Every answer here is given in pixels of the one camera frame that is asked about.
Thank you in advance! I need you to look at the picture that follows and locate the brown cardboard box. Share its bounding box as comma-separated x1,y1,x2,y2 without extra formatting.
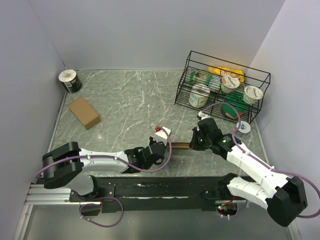
68,97,101,130
171,142,190,149

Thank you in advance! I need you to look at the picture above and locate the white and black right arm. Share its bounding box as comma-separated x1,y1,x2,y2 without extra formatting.
189,113,308,227

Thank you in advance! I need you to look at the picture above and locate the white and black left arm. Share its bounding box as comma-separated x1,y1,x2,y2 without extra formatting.
41,135,168,201

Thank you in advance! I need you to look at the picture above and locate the folded brown cardboard box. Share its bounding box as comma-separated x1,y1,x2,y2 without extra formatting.
68,97,101,130

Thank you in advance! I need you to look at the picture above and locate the purple yogurt cup on table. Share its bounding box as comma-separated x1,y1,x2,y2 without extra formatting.
236,120,251,136

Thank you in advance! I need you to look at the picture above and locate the white green cup lower shelf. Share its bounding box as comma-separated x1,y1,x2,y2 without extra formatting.
189,83,210,108

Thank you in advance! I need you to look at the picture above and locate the green snack packet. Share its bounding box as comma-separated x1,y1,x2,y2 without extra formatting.
221,91,250,120

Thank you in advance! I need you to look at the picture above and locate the yogurt cup upper middle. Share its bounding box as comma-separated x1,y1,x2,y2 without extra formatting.
220,74,240,94

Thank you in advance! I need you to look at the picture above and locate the green white packet in rack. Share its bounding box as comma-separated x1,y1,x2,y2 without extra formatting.
188,71,221,92

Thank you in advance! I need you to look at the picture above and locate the yogurt cup upper right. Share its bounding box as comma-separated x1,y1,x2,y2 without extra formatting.
243,85,264,105

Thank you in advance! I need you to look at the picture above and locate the yellow snack bag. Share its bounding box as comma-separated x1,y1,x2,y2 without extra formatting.
208,66,245,84

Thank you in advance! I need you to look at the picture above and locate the dark green noodle cup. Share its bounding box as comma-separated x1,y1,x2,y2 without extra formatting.
58,69,82,93

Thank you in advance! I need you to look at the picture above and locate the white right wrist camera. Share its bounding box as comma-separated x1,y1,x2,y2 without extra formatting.
197,111,210,121

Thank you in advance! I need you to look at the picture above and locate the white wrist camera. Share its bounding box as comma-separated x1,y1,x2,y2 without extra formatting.
197,111,210,121
153,125,172,144

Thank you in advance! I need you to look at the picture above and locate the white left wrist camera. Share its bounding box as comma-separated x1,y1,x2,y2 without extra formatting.
153,125,172,144

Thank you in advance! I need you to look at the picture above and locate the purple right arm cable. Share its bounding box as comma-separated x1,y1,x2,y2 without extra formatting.
201,101,320,221

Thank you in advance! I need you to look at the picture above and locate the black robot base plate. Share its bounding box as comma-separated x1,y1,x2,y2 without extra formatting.
69,173,242,213

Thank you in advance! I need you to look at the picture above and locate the black wire rack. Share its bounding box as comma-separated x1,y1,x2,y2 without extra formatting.
174,50,271,123

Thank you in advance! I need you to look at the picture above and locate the aluminium frame rail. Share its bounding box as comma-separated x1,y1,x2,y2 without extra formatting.
24,184,71,205

